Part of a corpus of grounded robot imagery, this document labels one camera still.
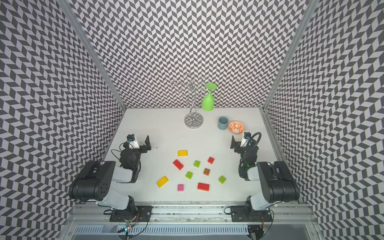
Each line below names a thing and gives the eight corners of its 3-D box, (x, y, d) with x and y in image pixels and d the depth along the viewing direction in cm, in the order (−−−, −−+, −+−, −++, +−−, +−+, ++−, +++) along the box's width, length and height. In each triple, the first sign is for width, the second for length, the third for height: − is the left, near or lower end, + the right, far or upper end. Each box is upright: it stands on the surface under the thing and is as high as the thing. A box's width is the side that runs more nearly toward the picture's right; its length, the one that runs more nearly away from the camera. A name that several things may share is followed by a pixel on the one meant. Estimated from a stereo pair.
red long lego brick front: (196, 189, 83) (196, 187, 81) (198, 183, 85) (198, 182, 83) (208, 191, 83) (208, 190, 80) (209, 186, 84) (209, 184, 82)
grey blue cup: (218, 130, 108) (219, 124, 102) (217, 122, 113) (218, 116, 107) (228, 130, 108) (229, 124, 102) (226, 122, 113) (228, 116, 107)
